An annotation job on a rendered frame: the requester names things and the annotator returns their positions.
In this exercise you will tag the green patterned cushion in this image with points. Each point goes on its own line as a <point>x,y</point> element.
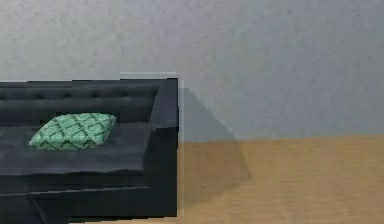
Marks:
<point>75,131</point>

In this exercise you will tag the black tufted sofa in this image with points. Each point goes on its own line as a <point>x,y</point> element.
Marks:
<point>160,160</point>

